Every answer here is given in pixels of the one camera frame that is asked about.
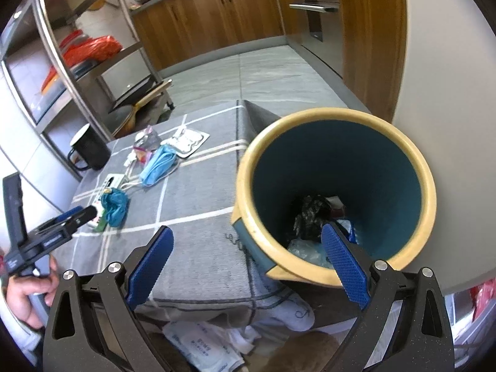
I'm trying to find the white green striped box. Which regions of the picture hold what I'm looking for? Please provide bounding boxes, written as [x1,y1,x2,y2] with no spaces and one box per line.
[86,173,128,231]

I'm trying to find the stainless steel shelf rack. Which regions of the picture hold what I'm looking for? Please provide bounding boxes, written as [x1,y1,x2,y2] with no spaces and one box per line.
[0,0,175,179]

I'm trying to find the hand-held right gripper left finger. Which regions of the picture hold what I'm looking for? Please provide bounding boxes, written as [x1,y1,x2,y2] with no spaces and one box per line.
[42,225,175,372]

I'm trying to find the white wipes packet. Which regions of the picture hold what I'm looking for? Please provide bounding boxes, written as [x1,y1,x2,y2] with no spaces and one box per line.
[162,320,246,372]

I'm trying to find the wooden kitchen cabinets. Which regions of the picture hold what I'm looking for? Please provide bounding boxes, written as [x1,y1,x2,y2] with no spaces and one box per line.
[130,0,407,125]

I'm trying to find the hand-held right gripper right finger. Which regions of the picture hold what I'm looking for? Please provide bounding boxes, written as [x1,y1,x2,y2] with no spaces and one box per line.
[321,223,455,372]

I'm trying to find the silver blister pack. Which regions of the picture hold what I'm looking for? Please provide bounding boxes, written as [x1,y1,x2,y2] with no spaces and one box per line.
[165,126,210,159]

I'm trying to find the clear pink plastic bag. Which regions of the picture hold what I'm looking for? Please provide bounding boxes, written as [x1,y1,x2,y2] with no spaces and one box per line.
[133,126,161,163]

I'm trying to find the wok with wooden handle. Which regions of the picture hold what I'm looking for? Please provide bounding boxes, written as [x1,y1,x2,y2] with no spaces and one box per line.
[103,81,173,138]

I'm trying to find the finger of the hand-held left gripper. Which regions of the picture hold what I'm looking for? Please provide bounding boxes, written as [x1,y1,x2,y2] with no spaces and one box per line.
[39,206,88,232]
[46,205,98,241]

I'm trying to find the black flat pan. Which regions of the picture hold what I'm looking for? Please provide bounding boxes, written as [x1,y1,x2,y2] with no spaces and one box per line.
[109,77,156,111]

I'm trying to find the person's left forearm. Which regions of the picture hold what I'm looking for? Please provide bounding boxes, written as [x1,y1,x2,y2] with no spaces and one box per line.
[0,310,45,363]

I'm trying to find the blue face mask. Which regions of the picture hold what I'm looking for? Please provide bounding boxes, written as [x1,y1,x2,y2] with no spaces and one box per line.
[139,143,179,187]

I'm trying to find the red snack packet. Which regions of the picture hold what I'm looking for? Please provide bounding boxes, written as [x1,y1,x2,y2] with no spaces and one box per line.
[472,282,496,320]

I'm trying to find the blue bin with yellow rim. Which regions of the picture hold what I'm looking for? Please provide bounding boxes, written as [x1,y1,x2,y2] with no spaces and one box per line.
[231,108,438,288]

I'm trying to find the brown fuzzy slipper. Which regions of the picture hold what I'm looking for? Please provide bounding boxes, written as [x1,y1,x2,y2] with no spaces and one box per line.
[267,331,342,372]

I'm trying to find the white crumpled paper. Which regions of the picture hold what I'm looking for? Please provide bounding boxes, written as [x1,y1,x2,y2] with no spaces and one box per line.
[228,327,264,355]

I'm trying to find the person's left hand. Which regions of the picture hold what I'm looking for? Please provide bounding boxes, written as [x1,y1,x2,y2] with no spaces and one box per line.
[6,269,60,332]

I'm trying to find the blue plastic package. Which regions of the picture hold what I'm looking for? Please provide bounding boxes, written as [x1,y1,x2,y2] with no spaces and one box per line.
[335,219,363,245]

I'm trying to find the grey plaid cloth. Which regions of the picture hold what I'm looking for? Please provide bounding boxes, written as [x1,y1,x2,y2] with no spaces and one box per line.
[50,100,316,332]

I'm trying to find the black plastic bag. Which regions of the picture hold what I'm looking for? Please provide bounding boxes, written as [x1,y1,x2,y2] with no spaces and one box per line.
[292,196,334,240]

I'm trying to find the teal wrapper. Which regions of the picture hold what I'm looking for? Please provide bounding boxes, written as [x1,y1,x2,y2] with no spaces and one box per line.
[100,187,129,227]

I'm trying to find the stainless steel oven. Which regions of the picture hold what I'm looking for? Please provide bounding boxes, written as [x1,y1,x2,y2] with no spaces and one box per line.
[281,0,345,78]

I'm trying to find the black mug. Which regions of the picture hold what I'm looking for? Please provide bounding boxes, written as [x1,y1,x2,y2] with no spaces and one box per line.
[68,123,112,171]

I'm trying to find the red plastic bag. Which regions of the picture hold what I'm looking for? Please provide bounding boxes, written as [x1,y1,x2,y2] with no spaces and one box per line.
[62,35,122,68]

